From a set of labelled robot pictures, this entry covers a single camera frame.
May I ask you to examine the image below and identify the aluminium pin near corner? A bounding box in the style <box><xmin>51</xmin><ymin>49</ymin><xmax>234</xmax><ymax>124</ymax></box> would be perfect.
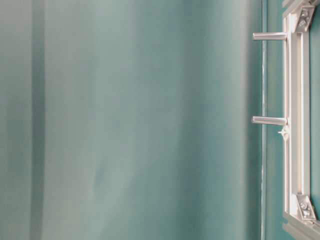
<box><xmin>252</xmin><ymin>32</ymin><xmax>287</xmax><ymax>41</ymax></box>

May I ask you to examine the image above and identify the clear plastic cable clip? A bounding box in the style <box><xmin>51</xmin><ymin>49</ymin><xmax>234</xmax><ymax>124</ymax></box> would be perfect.
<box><xmin>278</xmin><ymin>125</ymin><xmax>290</xmax><ymax>143</ymax></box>

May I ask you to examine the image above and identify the aluminium pin mid rail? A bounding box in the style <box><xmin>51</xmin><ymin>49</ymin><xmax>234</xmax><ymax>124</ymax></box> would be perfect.
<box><xmin>251</xmin><ymin>116</ymin><xmax>288</xmax><ymax>126</ymax></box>

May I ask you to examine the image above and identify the aluminium extrusion frame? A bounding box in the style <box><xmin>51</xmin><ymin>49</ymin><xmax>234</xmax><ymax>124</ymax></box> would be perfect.
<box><xmin>282</xmin><ymin>0</ymin><xmax>320</xmax><ymax>240</ymax></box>

